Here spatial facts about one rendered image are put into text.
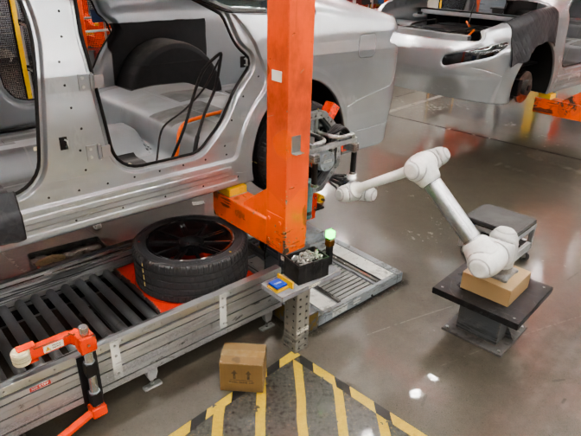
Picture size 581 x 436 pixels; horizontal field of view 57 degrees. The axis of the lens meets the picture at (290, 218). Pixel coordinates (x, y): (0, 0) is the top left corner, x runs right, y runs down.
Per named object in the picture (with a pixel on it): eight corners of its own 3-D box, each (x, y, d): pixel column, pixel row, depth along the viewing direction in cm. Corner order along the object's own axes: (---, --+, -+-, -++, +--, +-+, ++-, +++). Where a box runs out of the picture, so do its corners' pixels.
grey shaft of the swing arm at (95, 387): (105, 405, 253) (90, 318, 231) (110, 412, 249) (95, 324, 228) (86, 414, 248) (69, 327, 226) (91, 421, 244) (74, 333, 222)
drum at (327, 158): (312, 161, 352) (313, 140, 345) (335, 169, 337) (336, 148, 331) (296, 165, 343) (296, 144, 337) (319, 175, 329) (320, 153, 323)
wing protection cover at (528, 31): (524, 57, 558) (535, 3, 535) (552, 60, 537) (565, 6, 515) (488, 63, 515) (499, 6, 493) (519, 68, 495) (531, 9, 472)
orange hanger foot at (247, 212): (234, 207, 346) (233, 156, 331) (288, 236, 311) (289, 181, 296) (213, 214, 336) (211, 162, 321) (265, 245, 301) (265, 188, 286)
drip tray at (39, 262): (98, 239, 410) (98, 235, 409) (117, 262, 380) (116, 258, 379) (26, 257, 383) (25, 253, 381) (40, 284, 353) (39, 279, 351)
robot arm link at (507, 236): (518, 262, 301) (526, 227, 292) (506, 275, 289) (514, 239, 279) (490, 253, 311) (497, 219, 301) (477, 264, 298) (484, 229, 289)
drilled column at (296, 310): (296, 337, 309) (298, 276, 291) (308, 346, 303) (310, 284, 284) (283, 345, 303) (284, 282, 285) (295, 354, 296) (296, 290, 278)
